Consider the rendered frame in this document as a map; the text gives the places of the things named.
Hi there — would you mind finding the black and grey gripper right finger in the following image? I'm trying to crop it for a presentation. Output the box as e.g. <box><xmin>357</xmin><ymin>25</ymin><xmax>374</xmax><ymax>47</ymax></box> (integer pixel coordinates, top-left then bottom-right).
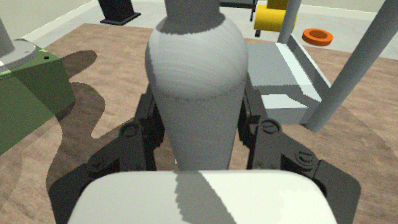
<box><xmin>237</xmin><ymin>73</ymin><xmax>361</xmax><ymax>224</ymax></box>

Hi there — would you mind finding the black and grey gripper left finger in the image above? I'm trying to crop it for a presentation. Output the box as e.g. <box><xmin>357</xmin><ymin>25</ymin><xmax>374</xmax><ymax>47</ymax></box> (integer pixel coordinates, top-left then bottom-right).
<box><xmin>49</xmin><ymin>83</ymin><xmax>165</xmax><ymax>224</ymax></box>

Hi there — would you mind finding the pale grey shelving unit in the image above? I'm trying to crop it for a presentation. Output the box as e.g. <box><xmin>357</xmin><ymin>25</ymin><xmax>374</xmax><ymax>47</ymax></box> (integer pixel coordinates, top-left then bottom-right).
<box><xmin>246</xmin><ymin>0</ymin><xmax>398</xmax><ymax>132</ymax></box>

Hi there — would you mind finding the grey bottle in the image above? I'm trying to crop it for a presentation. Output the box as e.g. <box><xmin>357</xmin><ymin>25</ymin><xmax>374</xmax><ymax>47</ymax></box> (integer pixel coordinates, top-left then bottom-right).
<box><xmin>144</xmin><ymin>0</ymin><xmax>249</xmax><ymax>171</ymax></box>

